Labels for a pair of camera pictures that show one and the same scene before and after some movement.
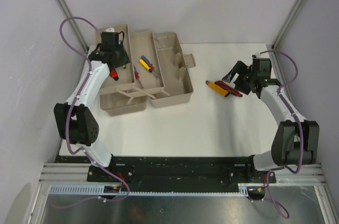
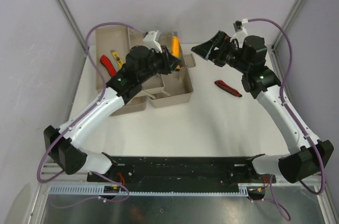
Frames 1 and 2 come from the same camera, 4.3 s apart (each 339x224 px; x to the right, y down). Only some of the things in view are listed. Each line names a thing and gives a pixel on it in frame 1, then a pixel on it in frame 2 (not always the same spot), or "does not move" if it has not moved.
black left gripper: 125,60 → 169,62
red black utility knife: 232,91 does not move
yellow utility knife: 217,89 → 175,48
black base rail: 172,170 does not move
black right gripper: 240,68 → 220,41
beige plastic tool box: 157,74 does not move
